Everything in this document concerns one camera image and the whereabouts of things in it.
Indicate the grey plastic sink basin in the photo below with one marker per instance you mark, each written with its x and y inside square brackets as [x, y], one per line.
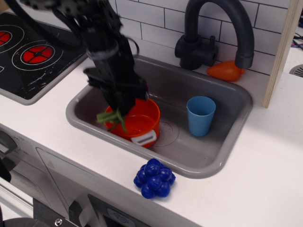
[171, 87]

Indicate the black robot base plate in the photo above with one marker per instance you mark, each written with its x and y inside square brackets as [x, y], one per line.
[35, 214]

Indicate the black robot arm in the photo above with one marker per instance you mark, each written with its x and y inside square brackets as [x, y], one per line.
[97, 27]

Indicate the orange toy pot grey handles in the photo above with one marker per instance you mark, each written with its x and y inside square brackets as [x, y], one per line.
[142, 124]

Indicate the orange toy carrot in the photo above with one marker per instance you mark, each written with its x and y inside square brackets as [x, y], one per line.
[226, 71]

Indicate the blue toy grape bunch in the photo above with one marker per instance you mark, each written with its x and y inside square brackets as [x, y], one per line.
[154, 179]

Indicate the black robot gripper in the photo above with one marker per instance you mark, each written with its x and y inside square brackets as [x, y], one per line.
[114, 74]

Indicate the dark dishwasher control panel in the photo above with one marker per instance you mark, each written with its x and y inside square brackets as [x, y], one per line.
[112, 216]

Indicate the light wooden side panel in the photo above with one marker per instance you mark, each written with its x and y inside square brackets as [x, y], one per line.
[291, 20]

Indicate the grey floor drain grate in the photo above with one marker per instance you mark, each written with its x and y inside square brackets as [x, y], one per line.
[297, 70]

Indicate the dark grey toy faucet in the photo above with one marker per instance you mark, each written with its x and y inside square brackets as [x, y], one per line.
[194, 52]

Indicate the black toy stove top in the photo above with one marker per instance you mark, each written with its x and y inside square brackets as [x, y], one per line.
[30, 66]

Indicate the grey oven knob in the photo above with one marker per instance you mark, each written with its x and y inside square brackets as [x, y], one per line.
[7, 144]

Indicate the blue plastic cup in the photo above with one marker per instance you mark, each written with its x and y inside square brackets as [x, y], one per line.
[200, 112]

